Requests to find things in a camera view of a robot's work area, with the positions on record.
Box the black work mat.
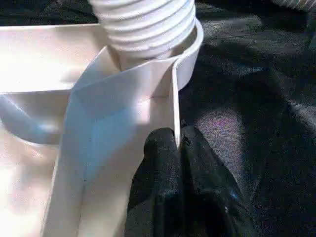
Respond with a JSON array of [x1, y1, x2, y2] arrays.
[[0, 0, 316, 237]]

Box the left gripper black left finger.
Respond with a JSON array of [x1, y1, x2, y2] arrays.
[[124, 127, 185, 237]]

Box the white plastic table top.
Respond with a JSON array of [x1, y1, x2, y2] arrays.
[[0, 23, 204, 237]]

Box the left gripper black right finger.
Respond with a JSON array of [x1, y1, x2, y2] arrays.
[[179, 120, 255, 237]]

